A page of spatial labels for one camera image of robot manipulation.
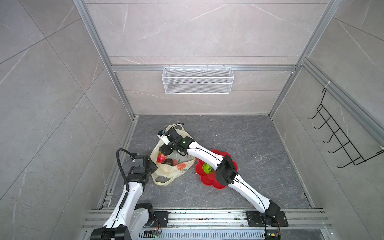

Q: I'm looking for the white wire mesh basket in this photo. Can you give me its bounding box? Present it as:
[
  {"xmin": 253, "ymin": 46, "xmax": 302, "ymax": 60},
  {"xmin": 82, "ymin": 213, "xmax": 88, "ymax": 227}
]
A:
[{"xmin": 162, "ymin": 67, "xmax": 235, "ymax": 95}]

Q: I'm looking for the cream plastic shopping bag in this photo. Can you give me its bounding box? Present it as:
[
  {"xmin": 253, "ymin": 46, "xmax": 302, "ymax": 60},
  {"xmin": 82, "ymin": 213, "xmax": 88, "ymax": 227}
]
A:
[{"xmin": 150, "ymin": 140, "xmax": 197, "ymax": 186}]

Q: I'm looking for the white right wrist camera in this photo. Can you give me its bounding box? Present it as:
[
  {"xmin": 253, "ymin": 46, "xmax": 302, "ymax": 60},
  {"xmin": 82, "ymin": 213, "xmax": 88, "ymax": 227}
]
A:
[{"xmin": 158, "ymin": 130, "xmax": 171, "ymax": 146}]

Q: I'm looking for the red flower-shaped plastic bowl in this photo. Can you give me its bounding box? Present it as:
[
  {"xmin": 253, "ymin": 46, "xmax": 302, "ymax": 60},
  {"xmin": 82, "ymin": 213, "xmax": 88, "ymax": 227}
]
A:
[{"xmin": 188, "ymin": 148, "xmax": 239, "ymax": 190}]

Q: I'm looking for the red fake apple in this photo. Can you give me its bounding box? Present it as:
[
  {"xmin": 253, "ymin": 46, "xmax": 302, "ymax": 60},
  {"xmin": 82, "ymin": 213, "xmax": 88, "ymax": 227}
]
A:
[{"xmin": 157, "ymin": 153, "xmax": 167, "ymax": 164}]

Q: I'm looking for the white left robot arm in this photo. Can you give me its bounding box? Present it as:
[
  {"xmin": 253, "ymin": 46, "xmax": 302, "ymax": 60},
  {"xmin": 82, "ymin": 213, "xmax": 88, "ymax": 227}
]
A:
[{"xmin": 90, "ymin": 156, "xmax": 157, "ymax": 240}]

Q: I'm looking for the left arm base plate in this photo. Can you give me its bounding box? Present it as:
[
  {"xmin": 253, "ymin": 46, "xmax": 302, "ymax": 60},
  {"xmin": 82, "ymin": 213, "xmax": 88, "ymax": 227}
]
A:
[{"xmin": 151, "ymin": 211, "xmax": 170, "ymax": 228}]

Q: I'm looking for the dark brown fake fruit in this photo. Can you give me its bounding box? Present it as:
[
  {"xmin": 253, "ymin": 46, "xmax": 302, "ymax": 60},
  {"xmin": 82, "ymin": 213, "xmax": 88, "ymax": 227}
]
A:
[{"xmin": 163, "ymin": 159, "xmax": 175, "ymax": 167}]

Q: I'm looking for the black wire hook rack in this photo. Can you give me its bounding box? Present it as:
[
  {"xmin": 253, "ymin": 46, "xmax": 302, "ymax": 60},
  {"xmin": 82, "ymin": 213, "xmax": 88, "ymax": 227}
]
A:
[{"xmin": 308, "ymin": 88, "xmax": 384, "ymax": 169}]

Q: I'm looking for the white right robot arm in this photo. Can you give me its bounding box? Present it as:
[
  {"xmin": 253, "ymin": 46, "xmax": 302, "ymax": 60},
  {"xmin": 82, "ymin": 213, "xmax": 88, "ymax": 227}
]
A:
[{"xmin": 158, "ymin": 127, "xmax": 281, "ymax": 226}]

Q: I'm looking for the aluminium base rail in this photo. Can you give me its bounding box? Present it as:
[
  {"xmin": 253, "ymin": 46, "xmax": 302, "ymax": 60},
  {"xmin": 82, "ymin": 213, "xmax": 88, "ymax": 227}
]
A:
[{"xmin": 80, "ymin": 209, "xmax": 334, "ymax": 240}]

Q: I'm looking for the green spotted fake fruit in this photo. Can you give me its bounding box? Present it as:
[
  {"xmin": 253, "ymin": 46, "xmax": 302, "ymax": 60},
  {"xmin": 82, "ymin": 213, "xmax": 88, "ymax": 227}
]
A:
[{"xmin": 202, "ymin": 163, "xmax": 215, "ymax": 175}]

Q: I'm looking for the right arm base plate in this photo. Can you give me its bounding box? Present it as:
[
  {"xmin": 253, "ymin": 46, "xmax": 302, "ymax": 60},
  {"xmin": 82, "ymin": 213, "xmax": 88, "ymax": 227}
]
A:
[{"xmin": 246, "ymin": 211, "xmax": 289, "ymax": 227}]

